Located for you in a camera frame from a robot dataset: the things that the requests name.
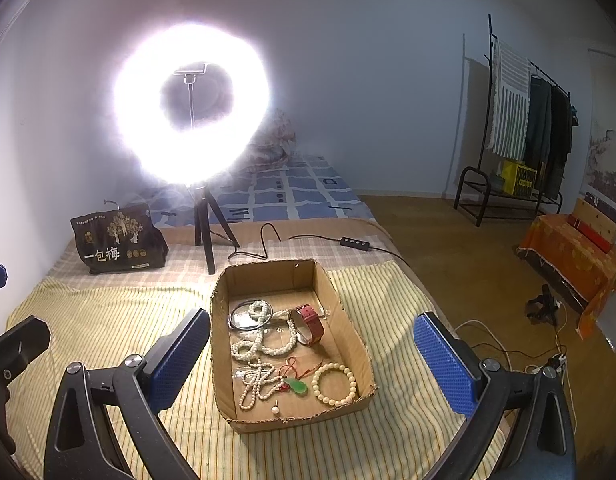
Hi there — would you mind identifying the blue bangle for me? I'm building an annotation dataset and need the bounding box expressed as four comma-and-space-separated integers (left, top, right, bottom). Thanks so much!
229, 299, 275, 332

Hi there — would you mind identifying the black cable with controller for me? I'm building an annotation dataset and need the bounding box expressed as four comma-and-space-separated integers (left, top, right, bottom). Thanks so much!
228, 222, 431, 281

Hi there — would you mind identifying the white cable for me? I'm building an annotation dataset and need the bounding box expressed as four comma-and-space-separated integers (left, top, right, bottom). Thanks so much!
454, 305, 580, 436

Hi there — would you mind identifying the twisted white pearl necklace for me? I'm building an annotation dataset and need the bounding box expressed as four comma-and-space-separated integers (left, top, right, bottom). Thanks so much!
237, 359, 290, 411

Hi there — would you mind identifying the black hanging garment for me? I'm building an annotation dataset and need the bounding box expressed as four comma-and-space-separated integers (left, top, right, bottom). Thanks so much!
544, 84, 580, 199

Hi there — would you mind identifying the red strap watch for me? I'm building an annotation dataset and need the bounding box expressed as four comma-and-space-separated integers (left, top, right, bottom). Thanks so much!
290, 303, 327, 346

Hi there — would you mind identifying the yellow crate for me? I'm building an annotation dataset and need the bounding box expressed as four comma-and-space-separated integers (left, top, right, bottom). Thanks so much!
501, 159, 538, 196

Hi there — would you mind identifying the yellow striped cloth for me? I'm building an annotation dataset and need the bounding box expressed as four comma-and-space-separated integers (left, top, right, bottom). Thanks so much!
5, 264, 509, 480

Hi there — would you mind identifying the floral quilt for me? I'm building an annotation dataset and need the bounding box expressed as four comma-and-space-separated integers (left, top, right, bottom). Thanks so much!
244, 107, 302, 167

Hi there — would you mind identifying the dark green hanging garment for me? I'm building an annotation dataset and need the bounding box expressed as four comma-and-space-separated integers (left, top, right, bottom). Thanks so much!
522, 76, 553, 167

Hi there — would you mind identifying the wall poster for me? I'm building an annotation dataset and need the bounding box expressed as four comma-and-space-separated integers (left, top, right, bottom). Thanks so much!
579, 49, 616, 204

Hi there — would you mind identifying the white large-bead necklace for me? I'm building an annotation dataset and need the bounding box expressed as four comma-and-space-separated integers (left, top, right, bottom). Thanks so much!
231, 300, 300, 362

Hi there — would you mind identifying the phone holder clamp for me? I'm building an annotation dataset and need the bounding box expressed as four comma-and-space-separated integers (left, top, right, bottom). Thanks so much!
172, 62, 210, 133

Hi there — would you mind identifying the wooden box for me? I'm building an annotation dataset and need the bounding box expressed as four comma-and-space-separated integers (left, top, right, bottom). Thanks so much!
570, 197, 616, 248

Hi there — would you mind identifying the grey sheet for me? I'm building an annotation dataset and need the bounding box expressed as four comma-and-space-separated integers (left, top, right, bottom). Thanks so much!
595, 289, 616, 352

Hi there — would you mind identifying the cardboard box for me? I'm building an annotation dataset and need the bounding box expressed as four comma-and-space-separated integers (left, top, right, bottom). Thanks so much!
209, 258, 378, 435

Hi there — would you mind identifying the black clothes rack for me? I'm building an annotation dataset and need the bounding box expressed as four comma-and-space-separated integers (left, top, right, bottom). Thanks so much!
453, 12, 575, 229

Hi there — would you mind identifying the orange cloth covered table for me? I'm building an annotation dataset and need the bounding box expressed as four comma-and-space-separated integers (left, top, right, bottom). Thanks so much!
514, 211, 616, 342

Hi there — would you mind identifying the blue patterned blanket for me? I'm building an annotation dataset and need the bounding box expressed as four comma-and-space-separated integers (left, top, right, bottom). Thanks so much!
123, 152, 376, 228

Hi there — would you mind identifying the white power strip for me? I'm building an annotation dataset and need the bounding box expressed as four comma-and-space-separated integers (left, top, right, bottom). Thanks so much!
537, 354, 569, 374

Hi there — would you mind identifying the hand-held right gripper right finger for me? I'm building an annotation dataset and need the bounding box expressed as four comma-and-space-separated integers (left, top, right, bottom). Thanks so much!
413, 311, 578, 480

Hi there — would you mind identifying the ring light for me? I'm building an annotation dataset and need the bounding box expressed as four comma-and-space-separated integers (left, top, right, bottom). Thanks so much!
103, 20, 277, 189

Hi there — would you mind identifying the white striped hanging cloth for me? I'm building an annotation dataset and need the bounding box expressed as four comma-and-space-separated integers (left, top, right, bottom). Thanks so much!
489, 40, 532, 159

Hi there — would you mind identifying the red long box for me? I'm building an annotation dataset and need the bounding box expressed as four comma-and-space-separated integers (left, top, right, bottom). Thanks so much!
569, 215, 614, 254

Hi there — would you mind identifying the black snack bag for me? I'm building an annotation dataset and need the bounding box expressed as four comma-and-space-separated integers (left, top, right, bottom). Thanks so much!
70, 202, 170, 276

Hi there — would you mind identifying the checked bed sheet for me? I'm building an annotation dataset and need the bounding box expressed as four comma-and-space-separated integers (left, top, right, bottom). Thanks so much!
45, 217, 404, 292

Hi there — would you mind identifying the black device on floor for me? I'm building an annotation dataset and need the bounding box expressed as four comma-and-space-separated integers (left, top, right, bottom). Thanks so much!
525, 283, 562, 324

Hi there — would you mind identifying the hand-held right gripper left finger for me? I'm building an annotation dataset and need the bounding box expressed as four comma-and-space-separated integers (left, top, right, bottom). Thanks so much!
43, 307, 211, 480

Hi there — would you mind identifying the green jade pendant red cord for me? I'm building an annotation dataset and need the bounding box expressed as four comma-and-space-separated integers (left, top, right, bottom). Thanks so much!
278, 356, 330, 397

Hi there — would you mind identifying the cream bead bracelet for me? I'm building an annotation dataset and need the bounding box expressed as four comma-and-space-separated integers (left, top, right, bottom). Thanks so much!
311, 362, 358, 405

